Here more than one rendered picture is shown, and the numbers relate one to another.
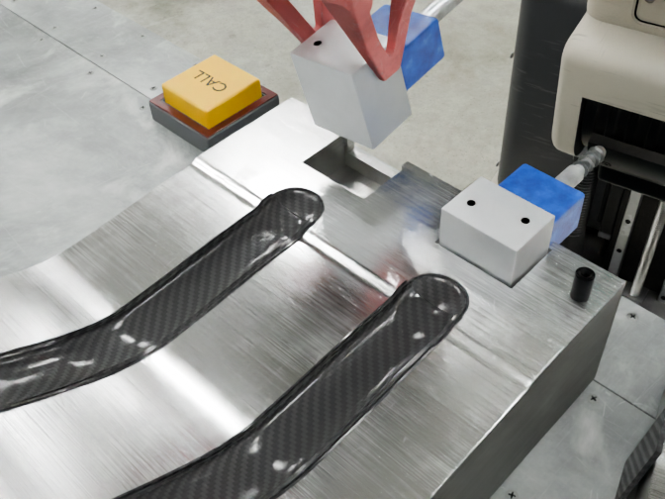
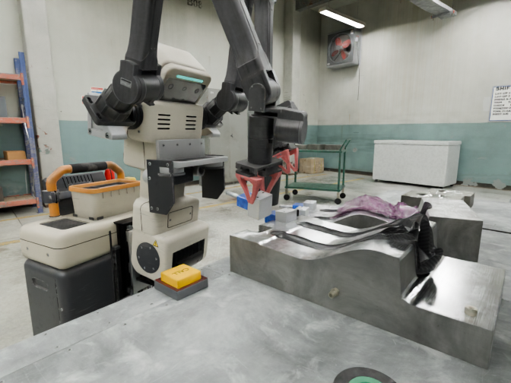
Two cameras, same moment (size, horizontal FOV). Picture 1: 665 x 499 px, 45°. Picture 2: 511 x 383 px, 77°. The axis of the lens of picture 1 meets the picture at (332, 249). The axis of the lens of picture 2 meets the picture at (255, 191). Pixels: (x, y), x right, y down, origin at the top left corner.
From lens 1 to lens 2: 89 cm
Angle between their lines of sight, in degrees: 87
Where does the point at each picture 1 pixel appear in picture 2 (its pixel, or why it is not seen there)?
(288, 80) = not seen: outside the picture
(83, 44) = (90, 331)
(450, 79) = not seen: outside the picture
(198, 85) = (182, 273)
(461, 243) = (290, 217)
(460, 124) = not seen: outside the picture
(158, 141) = (193, 298)
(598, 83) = (176, 245)
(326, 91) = (265, 204)
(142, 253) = (296, 248)
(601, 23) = (161, 233)
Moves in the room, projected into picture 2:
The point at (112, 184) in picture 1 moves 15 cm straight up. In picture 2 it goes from (220, 305) to (218, 229)
